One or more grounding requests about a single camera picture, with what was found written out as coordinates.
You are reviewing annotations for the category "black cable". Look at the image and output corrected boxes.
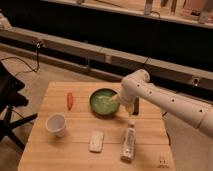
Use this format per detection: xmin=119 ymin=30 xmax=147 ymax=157
xmin=0 ymin=39 xmax=44 ymax=76

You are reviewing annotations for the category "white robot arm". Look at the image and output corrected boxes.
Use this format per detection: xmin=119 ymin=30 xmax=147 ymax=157
xmin=117 ymin=69 xmax=213 ymax=139

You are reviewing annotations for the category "black office chair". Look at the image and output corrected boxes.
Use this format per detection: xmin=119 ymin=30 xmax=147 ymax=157
xmin=0 ymin=62 xmax=37 ymax=149

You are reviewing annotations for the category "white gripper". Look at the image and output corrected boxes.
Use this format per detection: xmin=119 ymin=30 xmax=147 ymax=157
xmin=118 ymin=90 xmax=136 ymax=116

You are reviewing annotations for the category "green ceramic bowl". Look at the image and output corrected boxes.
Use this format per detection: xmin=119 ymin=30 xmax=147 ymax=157
xmin=89 ymin=88 xmax=120 ymax=116

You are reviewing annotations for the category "red chili pepper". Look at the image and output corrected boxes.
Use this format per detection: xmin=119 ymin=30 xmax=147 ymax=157
xmin=67 ymin=92 xmax=73 ymax=111

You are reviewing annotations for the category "black rectangular block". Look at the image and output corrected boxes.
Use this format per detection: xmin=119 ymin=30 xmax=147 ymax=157
xmin=133 ymin=98 xmax=139 ymax=115

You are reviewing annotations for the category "white plastic bottle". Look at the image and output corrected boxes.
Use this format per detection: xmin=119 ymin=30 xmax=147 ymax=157
xmin=121 ymin=120 xmax=136 ymax=162

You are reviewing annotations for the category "white paper cup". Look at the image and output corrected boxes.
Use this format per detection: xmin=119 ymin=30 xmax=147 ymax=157
xmin=45 ymin=114 xmax=66 ymax=137

